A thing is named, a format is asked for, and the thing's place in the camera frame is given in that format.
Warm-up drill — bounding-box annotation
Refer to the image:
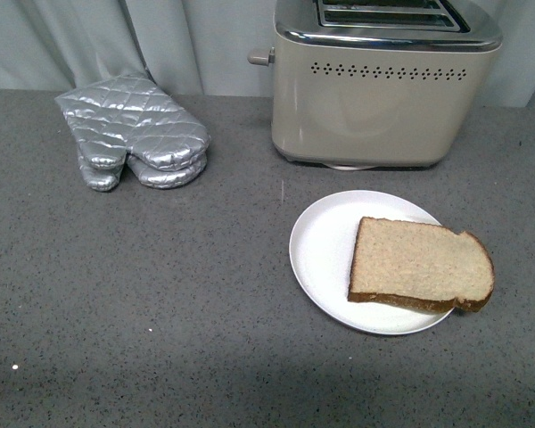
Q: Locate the brown bread slice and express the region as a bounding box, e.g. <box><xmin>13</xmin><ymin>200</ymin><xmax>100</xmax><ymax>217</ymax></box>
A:
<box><xmin>347</xmin><ymin>217</ymin><xmax>495</xmax><ymax>313</ymax></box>

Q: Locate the cream two-slot toaster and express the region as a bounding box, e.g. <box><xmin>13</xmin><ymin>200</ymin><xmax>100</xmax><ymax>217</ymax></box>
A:
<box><xmin>248</xmin><ymin>1</ymin><xmax>502</xmax><ymax>169</ymax></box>

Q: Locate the silver quilted oven mitt top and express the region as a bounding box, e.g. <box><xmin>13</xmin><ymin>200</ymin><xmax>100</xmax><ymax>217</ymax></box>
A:
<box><xmin>55</xmin><ymin>74</ymin><xmax>210</xmax><ymax>171</ymax></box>

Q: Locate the white curtain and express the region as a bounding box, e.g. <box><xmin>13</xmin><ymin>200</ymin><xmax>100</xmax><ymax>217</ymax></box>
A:
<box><xmin>0</xmin><ymin>1</ymin><xmax>535</xmax><ymax>107</ymax></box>

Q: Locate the silver quilted oven mitt bottom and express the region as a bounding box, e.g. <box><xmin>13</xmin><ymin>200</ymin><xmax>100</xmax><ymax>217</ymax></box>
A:
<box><xmin>78</xmin><ymin>152</ymin><xmax>207</xmax><ymax>192</ymax></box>

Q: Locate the silver quilted oven mitt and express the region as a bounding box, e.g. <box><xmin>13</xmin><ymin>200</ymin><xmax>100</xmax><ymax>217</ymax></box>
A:
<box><xmin>55</xmin><ymin>74</ymin><xmax>210</xmax><ymax>171</ymax></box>
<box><xmin>78</xmin><ymin>152</ymin><xmax>207</xmax><ymax>192</ymax></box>

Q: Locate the white round plate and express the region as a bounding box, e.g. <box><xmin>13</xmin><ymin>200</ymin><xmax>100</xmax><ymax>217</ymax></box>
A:
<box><xmin>289</xmin><ymin>190</ymin><xmax>451</xmax><ymax>335</ymax></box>

